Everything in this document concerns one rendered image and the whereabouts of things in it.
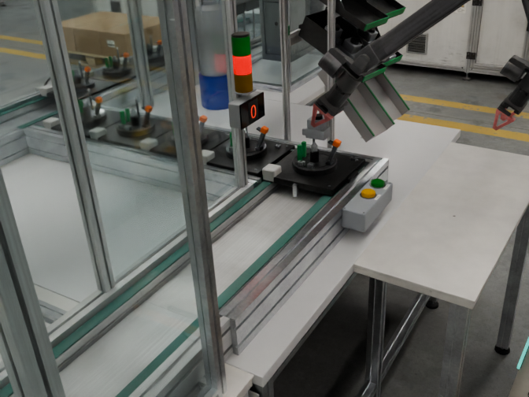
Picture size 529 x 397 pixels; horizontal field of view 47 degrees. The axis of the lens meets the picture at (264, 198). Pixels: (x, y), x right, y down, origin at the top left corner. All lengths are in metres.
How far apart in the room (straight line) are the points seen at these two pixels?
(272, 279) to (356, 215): 0.37
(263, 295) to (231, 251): 0.25
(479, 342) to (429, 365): 0.27
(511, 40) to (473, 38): 0.32
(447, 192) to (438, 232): 0.25
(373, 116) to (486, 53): 3.84
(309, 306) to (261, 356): 0.20
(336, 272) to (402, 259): 0.19
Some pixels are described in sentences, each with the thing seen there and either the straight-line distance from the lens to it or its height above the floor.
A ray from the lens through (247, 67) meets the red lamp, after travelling 1.65.
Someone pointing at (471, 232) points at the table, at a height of 0.86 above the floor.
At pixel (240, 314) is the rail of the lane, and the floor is 0.96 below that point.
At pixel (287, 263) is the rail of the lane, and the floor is 0.96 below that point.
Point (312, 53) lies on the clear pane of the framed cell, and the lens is 3.09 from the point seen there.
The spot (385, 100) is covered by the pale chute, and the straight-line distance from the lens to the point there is 2.23.
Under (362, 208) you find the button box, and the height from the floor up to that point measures 0.96.
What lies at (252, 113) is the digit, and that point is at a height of 1.20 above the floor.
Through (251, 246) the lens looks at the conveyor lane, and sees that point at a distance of 1.61.
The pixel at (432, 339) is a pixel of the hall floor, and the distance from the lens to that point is 2.74.
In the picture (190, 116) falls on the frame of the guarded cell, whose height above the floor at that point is 1.46.
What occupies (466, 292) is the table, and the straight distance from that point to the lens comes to 1.57.
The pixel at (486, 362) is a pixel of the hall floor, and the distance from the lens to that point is 2.68.
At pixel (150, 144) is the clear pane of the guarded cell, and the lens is 0.91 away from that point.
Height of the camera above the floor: 1.79
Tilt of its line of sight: 28 degrees down
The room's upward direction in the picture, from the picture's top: 3 degrees counter-clockwise
